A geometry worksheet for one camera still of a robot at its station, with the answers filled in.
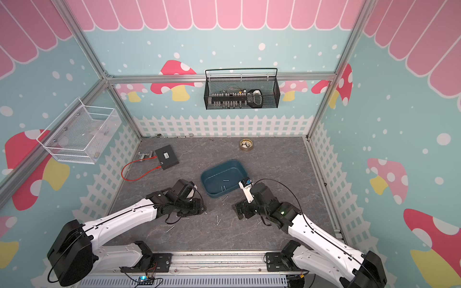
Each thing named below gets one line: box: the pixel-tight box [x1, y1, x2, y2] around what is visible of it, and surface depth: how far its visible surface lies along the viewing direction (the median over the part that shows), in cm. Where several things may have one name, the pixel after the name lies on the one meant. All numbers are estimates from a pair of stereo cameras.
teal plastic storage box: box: [201, 160, 248, 198], surface depth 102 cm
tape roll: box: [239, 138, 254, 152], surface depth 118 cm
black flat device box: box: [154, 144, 180, 171], surface depth 111 cm
